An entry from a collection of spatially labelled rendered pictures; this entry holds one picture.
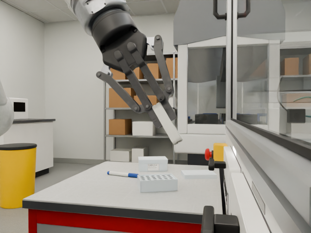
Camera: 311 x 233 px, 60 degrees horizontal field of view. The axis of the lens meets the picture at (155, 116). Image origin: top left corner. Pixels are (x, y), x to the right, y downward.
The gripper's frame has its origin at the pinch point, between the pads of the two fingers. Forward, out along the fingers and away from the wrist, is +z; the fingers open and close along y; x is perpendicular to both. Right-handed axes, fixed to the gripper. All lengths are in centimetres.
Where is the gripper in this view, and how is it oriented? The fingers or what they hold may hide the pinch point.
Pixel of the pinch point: (167, 123)
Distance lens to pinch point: 43.6
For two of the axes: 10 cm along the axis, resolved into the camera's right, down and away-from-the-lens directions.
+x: 1.7, 1.0, 9.8
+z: 4.9, 8.6, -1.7
